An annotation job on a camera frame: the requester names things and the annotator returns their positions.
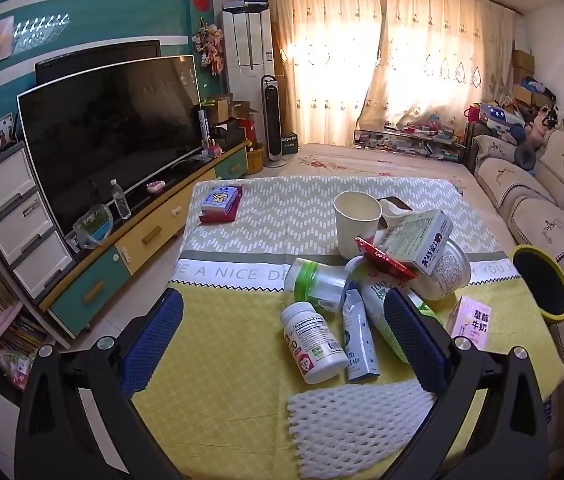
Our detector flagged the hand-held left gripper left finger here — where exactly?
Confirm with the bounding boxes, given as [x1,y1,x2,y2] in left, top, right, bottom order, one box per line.
[14,287,185,480]

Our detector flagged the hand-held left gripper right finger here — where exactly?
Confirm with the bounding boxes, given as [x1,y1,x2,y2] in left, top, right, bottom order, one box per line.
[382,287,549,480]

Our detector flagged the white green drink cup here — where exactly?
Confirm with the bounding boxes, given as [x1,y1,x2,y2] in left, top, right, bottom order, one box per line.
[352,257,443,366]

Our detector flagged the small blue white carton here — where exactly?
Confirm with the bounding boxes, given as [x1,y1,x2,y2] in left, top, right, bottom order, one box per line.
[340,289,382,385]

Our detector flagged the black yellow-rimmed trash bin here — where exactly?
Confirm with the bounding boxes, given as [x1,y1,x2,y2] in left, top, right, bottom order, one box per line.
[508,244,564,322]

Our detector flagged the pink milk carton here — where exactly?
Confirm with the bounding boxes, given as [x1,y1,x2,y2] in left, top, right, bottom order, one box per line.
[446,295,494,353]

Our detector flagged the large white paper tub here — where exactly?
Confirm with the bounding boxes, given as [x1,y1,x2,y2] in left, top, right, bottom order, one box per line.
[412,237,473,302]

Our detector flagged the red snack wrapper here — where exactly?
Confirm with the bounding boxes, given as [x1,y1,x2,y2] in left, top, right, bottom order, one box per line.
[353,236,419,281]

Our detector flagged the green white carton box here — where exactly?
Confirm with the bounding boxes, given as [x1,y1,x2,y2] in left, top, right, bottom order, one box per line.
[374,209,455,277]

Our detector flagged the white supplement bottle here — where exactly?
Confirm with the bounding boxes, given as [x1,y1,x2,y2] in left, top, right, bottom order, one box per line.
[280,301,349,386]

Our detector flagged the white foam net sleeve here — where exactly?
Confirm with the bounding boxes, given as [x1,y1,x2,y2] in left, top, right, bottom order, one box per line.
[286,379,438,480]

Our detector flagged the clear jar with green lid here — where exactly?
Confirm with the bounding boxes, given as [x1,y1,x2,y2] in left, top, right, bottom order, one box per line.
[283,257,358,313]

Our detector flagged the white paper cup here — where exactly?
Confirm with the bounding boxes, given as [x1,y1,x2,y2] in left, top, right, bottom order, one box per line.
[333,191,383,261]

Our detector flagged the beige sofa with deer covers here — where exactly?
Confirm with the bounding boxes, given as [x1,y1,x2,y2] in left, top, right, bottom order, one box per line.
[463,120,564,441]

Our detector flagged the yellow teal television cabinet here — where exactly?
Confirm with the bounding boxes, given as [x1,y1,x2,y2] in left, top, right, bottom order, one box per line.
[37,140,250,338]

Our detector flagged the dark neck pillow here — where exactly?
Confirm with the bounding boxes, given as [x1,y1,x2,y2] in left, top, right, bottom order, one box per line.
[512,140,538,171]

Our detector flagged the clear glass bowl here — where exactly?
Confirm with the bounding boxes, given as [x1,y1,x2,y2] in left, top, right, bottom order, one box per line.
[73,203,114,251]

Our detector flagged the card box on red book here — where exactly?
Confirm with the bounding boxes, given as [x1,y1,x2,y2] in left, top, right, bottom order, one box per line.
[198,186,244,224]

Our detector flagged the clear plastic water bottle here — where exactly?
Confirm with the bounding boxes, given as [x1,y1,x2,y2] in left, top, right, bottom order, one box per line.
[110,179,132,221]

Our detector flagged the blue card box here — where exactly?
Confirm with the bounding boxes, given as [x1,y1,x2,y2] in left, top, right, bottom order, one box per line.
[200,185,240,213]

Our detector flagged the star print case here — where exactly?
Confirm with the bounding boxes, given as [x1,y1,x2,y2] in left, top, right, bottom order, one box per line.
[479,102,525,128]

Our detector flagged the white plastic drawer unit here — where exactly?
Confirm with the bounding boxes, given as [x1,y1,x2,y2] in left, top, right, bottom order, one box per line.
[0,141,77,306]

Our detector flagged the cluttered glass coffee table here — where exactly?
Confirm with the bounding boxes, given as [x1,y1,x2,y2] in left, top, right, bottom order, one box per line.
[353,122,465,163]

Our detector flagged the large curved black television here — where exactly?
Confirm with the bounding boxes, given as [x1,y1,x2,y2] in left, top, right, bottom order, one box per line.
[16,54,204,238]

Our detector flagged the white tube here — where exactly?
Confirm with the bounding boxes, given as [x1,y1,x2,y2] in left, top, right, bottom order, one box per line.
[197,107,211,153]

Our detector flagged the black box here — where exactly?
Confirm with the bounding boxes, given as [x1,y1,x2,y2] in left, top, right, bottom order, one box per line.
[212,120,248,148]

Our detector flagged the open brown cardboard box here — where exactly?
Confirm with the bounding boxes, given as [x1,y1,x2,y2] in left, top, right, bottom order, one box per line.
[202,94,235,126]
[229,101,258,121]

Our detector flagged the white black tower fan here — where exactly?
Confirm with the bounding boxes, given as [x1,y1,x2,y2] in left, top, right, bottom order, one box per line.
[261,75,285,162]

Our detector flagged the cream embroidered curtain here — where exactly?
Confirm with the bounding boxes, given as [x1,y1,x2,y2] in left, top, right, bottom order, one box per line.
[262,0,383,146]
[357,0,515,133]

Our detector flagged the hanging artificial flowers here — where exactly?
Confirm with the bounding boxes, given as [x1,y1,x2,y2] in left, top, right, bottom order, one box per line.
[192,17,225,76]

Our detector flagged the white standing air conditioner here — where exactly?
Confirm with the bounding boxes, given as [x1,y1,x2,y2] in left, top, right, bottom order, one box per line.
[221,1,277,111]

